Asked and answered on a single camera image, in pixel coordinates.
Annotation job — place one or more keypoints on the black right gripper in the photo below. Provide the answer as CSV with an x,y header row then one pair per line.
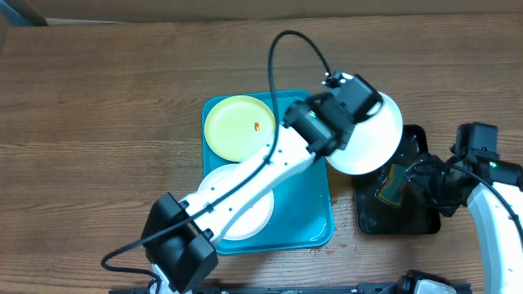
x,y
420,175

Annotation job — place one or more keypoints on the white plate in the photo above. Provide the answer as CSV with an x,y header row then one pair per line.
x,y
363,147
254,219

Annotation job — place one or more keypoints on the yellow-green sponge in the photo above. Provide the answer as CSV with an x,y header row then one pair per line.
x,y
393,188

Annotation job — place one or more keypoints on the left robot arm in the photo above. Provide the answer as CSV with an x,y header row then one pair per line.
x,y
181,236

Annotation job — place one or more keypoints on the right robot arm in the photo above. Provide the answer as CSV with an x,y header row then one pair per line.
x,y
491,190

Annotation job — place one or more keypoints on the black water tray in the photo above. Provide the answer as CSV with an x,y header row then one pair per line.
x,y
378,218

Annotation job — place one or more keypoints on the teal plastic tray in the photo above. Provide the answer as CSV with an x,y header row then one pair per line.
x,y
302,214

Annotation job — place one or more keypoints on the yellow-green plastic plate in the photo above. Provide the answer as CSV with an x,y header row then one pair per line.
x,y
238,126

